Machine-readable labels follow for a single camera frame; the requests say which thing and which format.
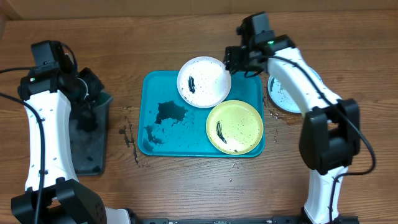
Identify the white plate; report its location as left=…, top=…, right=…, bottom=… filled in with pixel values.
left=177, top=56, right=231, bottom=108

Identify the light blue plate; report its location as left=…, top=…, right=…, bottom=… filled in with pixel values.
left=267, top=66, right=319, bottom=114

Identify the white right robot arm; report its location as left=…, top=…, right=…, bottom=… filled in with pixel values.
left=224, top=12, right=376, bottom=223

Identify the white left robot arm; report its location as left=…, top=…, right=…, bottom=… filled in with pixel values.
left=11, top=40, right=136, bottom=223

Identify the black water tray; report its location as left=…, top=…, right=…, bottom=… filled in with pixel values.
left=69, top=90, right=113, bottom=176

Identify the blue plastic tray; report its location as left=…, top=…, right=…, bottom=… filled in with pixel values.
left=137, top=70, right=266, bottom=157

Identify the yellow-rimmed plate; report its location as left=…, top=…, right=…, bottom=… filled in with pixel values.
left=206, top=100, right=264, bottom=156

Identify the cardboard backdrop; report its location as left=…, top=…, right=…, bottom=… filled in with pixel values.
left=1, top=0, right=397, bottom=20

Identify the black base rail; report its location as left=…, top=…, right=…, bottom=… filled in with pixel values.
left=139, top=215, right=360, bottom=224

